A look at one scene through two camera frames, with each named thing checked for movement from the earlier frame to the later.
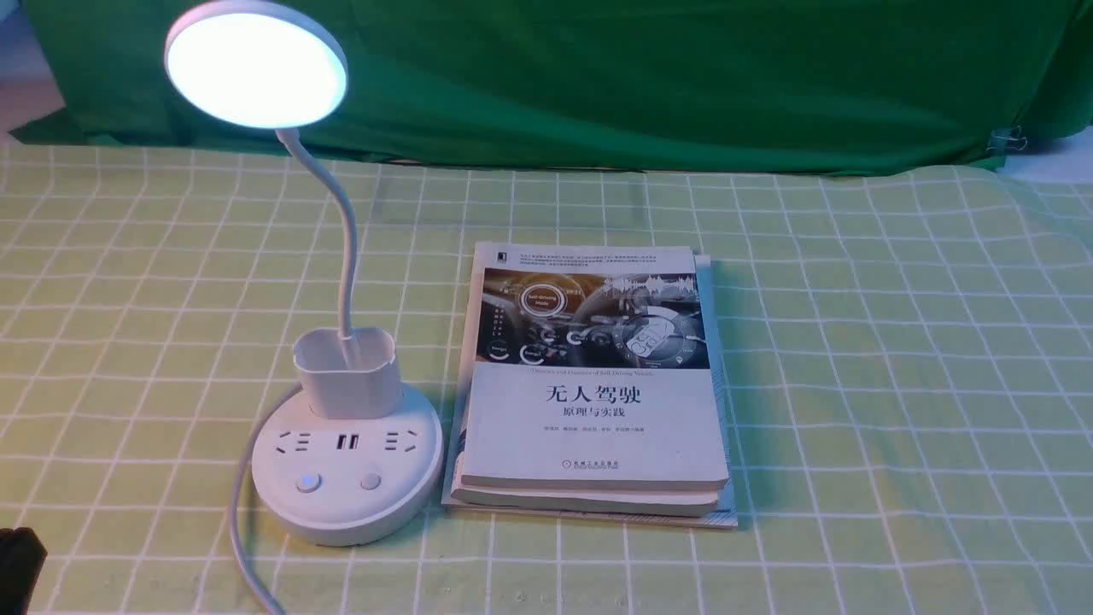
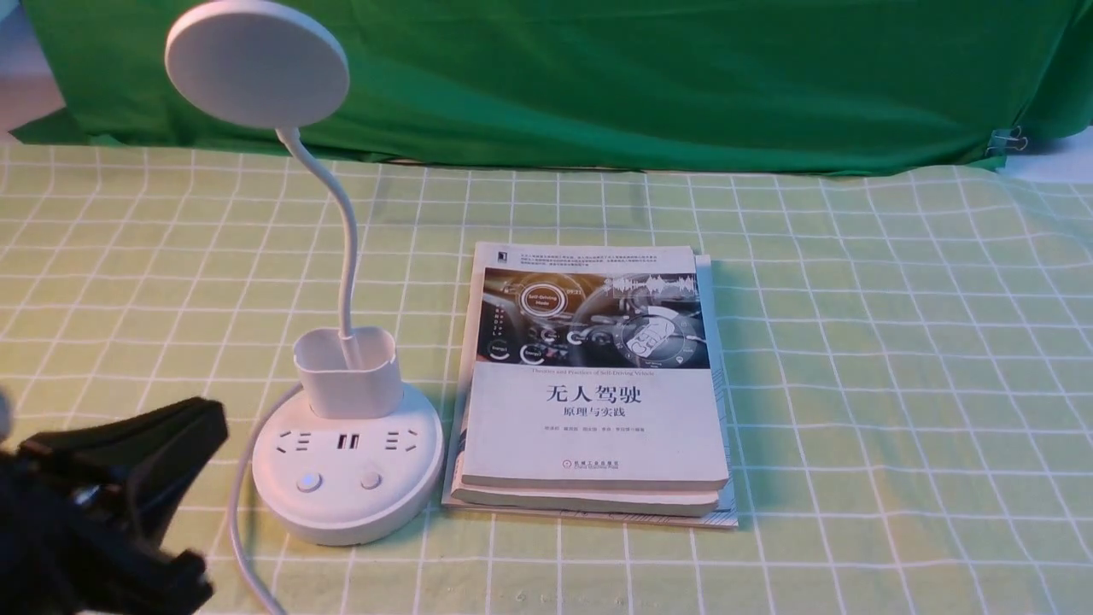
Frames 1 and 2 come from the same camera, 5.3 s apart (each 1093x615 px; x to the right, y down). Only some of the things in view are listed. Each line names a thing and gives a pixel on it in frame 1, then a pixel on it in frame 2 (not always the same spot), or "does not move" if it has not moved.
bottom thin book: x=726 y=516 does not move
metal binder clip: x=1008 y=138 does not move
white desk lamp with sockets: x=359 y=457 does not move
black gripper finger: x=22 y=559 to x=159 y=584
